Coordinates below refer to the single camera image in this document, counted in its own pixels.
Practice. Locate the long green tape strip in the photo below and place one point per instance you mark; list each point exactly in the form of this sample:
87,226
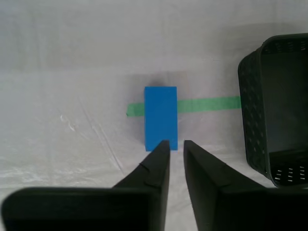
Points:
207,104

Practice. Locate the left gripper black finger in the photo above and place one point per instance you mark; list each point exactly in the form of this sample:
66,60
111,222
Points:
240,209
84,209

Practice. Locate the blue rectangular block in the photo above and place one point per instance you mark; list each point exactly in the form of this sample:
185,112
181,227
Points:
160,115

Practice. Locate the white translucent table cover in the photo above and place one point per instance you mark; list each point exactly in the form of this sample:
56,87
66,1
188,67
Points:
60,108

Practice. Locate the black perforated plastic basket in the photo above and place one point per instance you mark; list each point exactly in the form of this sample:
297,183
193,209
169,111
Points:
284,108

